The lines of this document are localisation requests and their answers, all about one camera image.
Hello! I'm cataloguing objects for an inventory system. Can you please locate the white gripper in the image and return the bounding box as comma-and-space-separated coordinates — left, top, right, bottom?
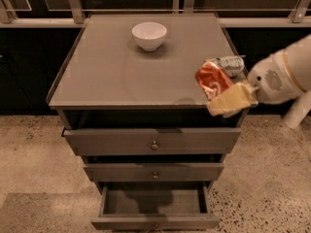
207, 50, 306, 117

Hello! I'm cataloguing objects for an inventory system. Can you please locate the red coke can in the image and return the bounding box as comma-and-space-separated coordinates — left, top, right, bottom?
195, 61, 233, 101

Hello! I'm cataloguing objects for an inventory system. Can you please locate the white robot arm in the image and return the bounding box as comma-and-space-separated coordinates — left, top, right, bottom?
207, 35, 311, 117

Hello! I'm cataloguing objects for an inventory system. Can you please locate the grey drawer cabinet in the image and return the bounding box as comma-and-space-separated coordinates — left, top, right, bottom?
45, 13, 260, 231

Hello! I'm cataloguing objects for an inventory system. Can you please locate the middle grey drawer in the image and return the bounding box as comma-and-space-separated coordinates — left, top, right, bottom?
84, 163, 224, 182

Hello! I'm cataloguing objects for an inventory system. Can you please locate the grey drawer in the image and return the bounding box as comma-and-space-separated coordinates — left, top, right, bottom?
91, 182, 220, 231
63, 128, 241, 156
84, 163, 224, 182

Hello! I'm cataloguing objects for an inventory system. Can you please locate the top grey drawer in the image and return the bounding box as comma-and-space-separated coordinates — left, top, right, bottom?
63, 128, 241, 156

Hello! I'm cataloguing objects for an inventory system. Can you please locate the bottom grey drawer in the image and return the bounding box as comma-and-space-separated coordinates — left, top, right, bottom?
91, 182, 220, 231

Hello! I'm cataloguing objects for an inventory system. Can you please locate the white ceramic bowl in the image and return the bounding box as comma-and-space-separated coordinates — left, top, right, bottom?
131, 22, 167, 51

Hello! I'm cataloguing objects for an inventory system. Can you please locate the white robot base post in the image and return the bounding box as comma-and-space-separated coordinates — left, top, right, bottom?
284, 91, 311, 129

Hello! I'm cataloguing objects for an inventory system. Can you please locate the metal railing frame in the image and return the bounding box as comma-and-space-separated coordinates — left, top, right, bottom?
1, 0, 310, 24

